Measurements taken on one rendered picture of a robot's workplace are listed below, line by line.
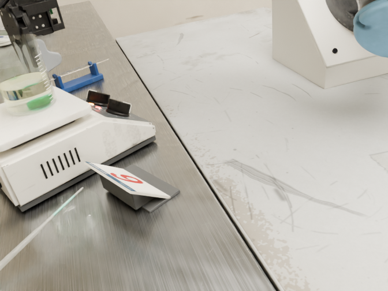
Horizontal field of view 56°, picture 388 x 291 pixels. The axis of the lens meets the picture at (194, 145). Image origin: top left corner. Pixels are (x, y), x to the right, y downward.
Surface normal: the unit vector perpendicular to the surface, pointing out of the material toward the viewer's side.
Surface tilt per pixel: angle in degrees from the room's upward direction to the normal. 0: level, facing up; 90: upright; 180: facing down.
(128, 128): 90
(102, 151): 90
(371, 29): 129
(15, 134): 0
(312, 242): 0
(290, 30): 90
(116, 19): 90
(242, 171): 0
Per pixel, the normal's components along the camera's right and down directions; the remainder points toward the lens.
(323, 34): 0.11, -0.29
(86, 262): -0.12, -0.84
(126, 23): 0.33, 0.46
